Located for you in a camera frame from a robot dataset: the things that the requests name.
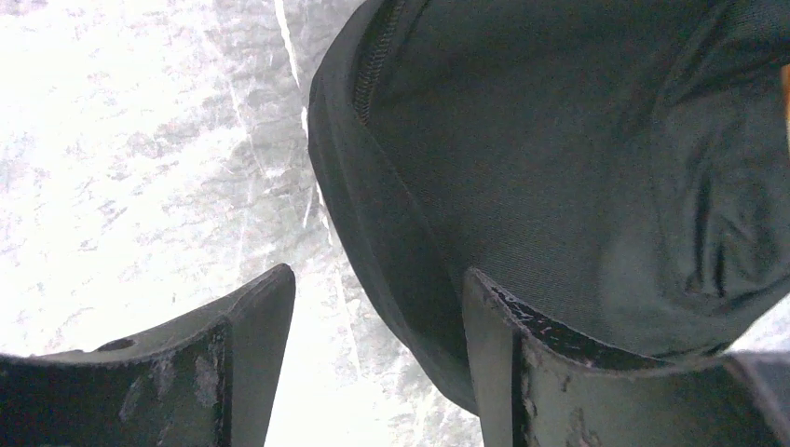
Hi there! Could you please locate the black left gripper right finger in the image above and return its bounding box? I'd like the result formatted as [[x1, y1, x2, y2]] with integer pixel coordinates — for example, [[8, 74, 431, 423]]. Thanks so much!
[[463, 269, 789, 446]]

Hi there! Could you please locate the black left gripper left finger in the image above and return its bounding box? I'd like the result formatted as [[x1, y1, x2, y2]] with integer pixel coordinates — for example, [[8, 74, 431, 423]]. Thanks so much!
[[1, 264, 295, 446]]

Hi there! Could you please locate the black student backpack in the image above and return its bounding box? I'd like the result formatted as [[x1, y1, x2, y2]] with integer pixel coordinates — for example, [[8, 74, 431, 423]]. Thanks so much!
[[308, 1, 789, 412]]

